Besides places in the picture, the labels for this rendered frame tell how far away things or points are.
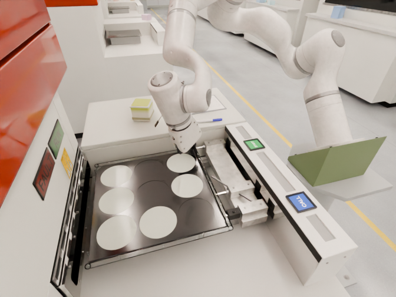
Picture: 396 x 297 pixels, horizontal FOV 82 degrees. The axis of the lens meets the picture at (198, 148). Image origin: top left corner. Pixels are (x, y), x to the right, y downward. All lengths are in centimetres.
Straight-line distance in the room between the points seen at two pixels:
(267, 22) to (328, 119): 40
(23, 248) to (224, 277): 44
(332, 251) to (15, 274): 58
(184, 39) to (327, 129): 58
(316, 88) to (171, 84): 57
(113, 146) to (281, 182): 57
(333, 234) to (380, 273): 129
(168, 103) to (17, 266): 44
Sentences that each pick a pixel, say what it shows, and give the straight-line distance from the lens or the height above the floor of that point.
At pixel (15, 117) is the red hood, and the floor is 128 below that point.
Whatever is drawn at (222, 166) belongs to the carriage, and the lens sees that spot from 83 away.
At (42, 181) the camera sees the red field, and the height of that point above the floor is 110.
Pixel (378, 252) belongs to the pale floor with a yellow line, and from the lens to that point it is 200.
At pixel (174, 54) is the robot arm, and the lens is 70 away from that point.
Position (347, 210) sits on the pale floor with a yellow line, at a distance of 213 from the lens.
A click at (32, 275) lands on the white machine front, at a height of 104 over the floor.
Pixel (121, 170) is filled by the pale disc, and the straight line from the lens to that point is 83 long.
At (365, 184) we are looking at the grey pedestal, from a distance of 105.
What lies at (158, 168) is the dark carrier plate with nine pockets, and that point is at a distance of 80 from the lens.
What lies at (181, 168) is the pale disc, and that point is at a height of 90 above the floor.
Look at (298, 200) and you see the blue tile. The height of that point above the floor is 96.
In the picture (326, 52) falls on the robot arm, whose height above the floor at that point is 122.
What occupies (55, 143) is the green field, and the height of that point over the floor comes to 110.
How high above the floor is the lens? 144
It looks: 38 degrees down
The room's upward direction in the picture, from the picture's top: straight up
